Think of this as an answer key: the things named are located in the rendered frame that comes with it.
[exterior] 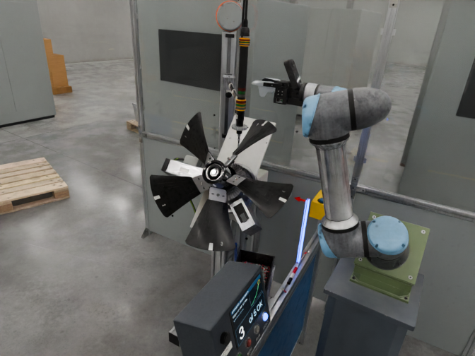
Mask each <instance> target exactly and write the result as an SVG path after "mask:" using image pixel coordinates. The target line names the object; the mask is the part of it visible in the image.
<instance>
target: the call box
mask: <svg viewBox="0 0 475 356"><path fill-rule="evenodd" d="M320 198H322V190H320V191H319V193H318V194H317V195H316V197H314V199H313V200H312V202H311V206H310V214H309V216H310V217H311V218H316V219H318V220H322V218H323V217H324V216H325V212H324V203H322V202H320V201H319V199H320Z"/></svg>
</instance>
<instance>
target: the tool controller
mask: <svg viewBox="0 0 475 356"><path fill-rule="evenodd" d="M264 312H266V313H267V315H268V318H267V320H266V321H262V314H263V313H264ZM244 318H245V322H246V326H247V332H248V334H247V335H246V337H245V339H244V340H243V342H242V343H241V345H240V347H238V342H237V338H236V335H235V331H236V329H237V328H238V326H239V325H240V323H241V322H242V320H243V319H244ZM270 321H271V317H270V313H269V305H268V302H267V297H266V290H265V286H264V278H263V274H262V267H261V266H260V265H254V264H250V263H241V262H236V261H228V262H227V263H226V264H225V265H224V266H223V267H222V268H221V269H220V270H219V272H217V274H215V276H214V277H212V279H211V280H210V281H209V282H208V283H207V284H206V285H205V286H204V287H203V288H202V289H201V291H200V292H199V293H198V294H197V295H196V296H195V297H194V298H193V299H192V300H191V302H190V303H189V304H188V305H187V306H186V307H185V308H184V309H183V310H182V311H181V312H180V313H179V314H178V315H177V316H176V317H175V318H174V320H173V323H174V325H175V330H176V333H177V337H178V340H179V343H180V347H181V351H182V355H183V356H236V355H237V353H238V352H241V353H242V356H250V355H251V353H252V351H253V350H254V348H255V346H256V344H257V343H258V341H259V339H260V338H261V336H262V334H263V333H264V331H265V330H266V328H267V326H268V325H269V323H270ZM256 324H259V327H260V332H258V334H254V327H255V325H256ZM248 337H250V338H251V340H252V344H251V346H250V347H249V348H246V347H245V341H246V340H247V338H248Z"/></svg>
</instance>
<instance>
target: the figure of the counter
mask: <svg viewBox="0 0 475 356"><path fill-rule="evenodd" d="M247 334H248V332H247V326H246V322H245V318H244V319H243V320H242V322H241V323H240V325H239V326H238V328H237V329H236V331H235V335H236V338H237V344H238V347H240V345H241V343H242V342H243V340H244V339H245V337H246V335H247Z"/></svg>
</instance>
